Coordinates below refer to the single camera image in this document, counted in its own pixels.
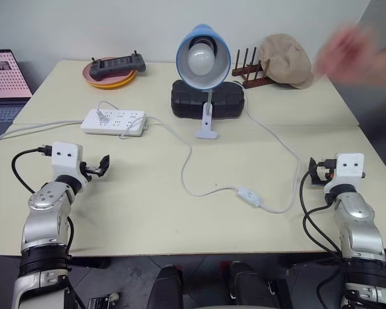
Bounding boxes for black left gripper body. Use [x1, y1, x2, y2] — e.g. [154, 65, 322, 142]
[79, 162, 99, 182]

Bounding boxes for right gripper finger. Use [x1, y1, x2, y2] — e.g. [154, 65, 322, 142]
[309, 173, 325, 189]
[308, 156, 320, 176]

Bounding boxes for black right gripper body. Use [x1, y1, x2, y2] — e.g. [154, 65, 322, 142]
[317, 157, 339, 187]

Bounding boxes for blue clip desk lamp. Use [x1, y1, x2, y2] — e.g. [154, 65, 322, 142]
[175, 24, 233, 140]

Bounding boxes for blurred person hand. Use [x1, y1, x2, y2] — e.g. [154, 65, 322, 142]
[313, 24, 385, 86]

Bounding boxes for white power strip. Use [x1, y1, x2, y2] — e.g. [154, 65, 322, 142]
[80, 108, 149, 138]

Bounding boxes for yellow plate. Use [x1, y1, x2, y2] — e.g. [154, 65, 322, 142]
[86, 72, 138, 90]

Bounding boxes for pink plate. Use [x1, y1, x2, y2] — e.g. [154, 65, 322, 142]
[82, 57, 137, 86]

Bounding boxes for dark grey handheld controller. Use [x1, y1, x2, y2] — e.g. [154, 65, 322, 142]
[89, 49, 147, 82]

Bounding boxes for beige fabric cap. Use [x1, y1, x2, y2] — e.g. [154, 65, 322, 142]
[259, 33, 315, 91]

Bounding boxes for black plastic case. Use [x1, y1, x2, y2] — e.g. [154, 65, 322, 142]
[170, 80, 246, 120]

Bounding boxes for brown wooden peg rack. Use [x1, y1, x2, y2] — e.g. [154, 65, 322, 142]
[231, 47, 275, 89]

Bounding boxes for dark rounded shape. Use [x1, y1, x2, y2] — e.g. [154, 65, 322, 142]
[147, 265, 185, 309]
[227, 260, 280, 309]

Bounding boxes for open laptop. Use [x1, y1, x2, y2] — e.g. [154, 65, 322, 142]
[0, 48, 34, 144]

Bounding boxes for white light bulb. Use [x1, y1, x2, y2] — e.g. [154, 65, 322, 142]
[187, 43, 218, 77]

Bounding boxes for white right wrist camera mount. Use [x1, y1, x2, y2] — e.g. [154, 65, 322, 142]
[324, 153, 365, 194]

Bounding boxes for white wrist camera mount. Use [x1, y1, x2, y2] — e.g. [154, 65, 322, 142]
[50, 140, 84, 188]
[324, 153, 365, 194]

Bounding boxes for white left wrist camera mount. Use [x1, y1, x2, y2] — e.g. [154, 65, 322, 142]
[50, 140, 84, 188]

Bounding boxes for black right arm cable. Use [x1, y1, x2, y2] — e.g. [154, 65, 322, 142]
[300, 169, 345, 309]

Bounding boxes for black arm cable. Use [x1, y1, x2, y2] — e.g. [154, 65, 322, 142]
[11, 145, 54, 194]
[300, 169, 345, 309]

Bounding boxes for white inline cord switch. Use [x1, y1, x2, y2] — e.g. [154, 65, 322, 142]
[237, 185, 264, 209]

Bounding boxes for white power strip cord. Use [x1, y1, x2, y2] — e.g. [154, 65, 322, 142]
[0, 119, 85, 143]

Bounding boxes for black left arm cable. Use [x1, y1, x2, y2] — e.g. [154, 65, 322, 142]
[11, 145, 54, 194]

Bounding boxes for white lamp power cord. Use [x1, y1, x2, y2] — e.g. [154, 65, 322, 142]
[96, 100, 302, 214]

